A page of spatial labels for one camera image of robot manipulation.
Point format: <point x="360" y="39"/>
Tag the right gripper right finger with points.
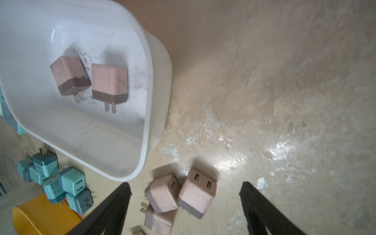
<point x="262" y="216"/>

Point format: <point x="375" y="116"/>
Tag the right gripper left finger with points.
<point x="108" y="218"/>

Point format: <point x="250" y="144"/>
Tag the teal plug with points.
<point x="37" y="177"/>
<point x="80" y="203"/>
<point x="23" y="169"/>
<point x="72" y="181"/>
<point x="46" y="163"/>
<point x="53" y="190"/>

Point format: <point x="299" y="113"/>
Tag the yellow plastic tray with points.
<point x="39" y="217"/>

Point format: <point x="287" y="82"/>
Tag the pink plug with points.
<point x="161" y="223"/>
<point x="162" y="193"/>
<point x="197" y="193"/>
<point x="70" y="77"/>
<point x="110" y="85"/>

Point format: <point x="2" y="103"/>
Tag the small teal alarm clock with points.
<point x="9" y="118"/>

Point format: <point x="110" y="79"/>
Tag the white plastic tray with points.
<point x="34" y="34"/>

